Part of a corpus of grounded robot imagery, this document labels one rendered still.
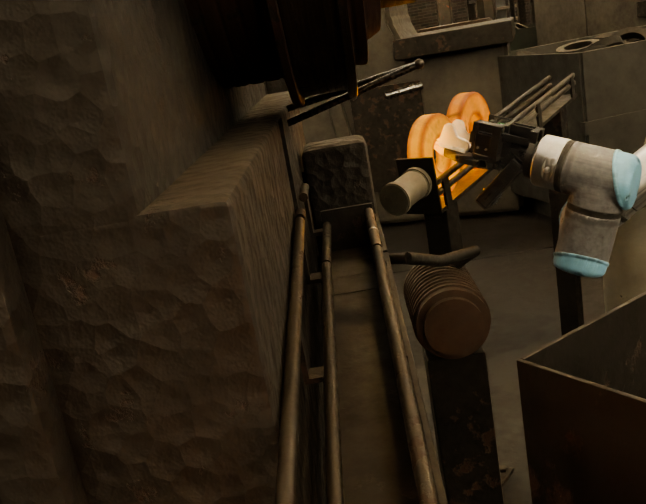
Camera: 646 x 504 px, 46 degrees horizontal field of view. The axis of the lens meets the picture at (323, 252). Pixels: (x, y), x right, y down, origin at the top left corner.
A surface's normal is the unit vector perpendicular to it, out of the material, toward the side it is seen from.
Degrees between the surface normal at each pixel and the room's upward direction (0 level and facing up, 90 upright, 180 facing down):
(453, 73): 90
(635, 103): 90
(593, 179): 83
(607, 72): 90
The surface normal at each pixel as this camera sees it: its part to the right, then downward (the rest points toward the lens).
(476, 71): -0.25, 0.31
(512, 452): -0.17, -0.95
